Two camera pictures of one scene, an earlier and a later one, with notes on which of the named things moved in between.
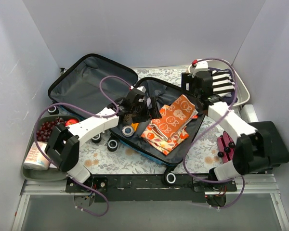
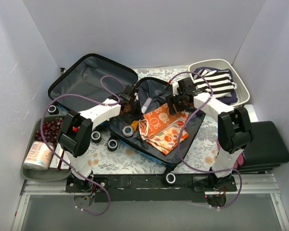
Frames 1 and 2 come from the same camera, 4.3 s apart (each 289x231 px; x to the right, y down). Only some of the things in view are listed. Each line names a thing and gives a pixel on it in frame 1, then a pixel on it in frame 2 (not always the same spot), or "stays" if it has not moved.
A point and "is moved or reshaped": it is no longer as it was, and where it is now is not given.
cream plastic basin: x=243 y=93 stays
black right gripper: x=187 y=82 to x=177 y=103
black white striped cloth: x=222 y=84 stays
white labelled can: x=35 y=159 stays
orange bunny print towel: x=170 y=121 is moved or reshaped
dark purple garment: x=230 y=99 stays
